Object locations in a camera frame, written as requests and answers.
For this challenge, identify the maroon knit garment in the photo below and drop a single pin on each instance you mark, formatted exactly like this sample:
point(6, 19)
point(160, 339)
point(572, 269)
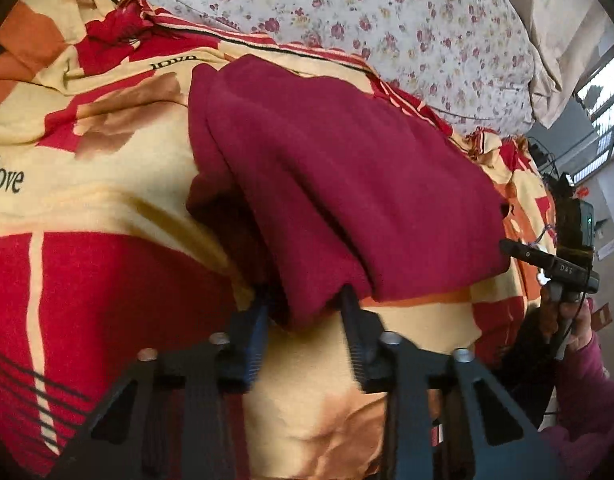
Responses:
point(337, 170)

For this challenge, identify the person's right forearm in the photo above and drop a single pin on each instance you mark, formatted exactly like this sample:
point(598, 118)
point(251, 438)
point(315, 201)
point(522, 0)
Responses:
point(587, 410)

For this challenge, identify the window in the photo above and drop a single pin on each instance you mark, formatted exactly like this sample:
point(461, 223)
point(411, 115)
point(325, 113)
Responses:
point(604, 110)

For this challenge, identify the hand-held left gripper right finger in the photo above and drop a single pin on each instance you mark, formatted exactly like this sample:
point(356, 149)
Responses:
point(354, 330)

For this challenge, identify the person's right hand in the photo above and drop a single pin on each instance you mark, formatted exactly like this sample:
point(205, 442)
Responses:
point(579, 325)

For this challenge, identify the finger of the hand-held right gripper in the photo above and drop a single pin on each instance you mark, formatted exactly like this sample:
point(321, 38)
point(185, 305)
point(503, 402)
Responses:
point(527, 254)

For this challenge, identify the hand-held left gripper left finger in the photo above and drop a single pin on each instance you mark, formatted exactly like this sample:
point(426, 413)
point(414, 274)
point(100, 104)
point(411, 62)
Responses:
point(259, 332)

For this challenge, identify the red and cream printed blanket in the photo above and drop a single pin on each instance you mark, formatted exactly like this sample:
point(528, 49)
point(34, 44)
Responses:
point(87, 220)

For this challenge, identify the beige pillow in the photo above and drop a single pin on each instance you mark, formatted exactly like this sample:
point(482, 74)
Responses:
point(557, 25)

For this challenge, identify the floral bedsheet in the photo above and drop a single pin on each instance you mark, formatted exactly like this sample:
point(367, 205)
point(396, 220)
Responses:
point(367, 15)

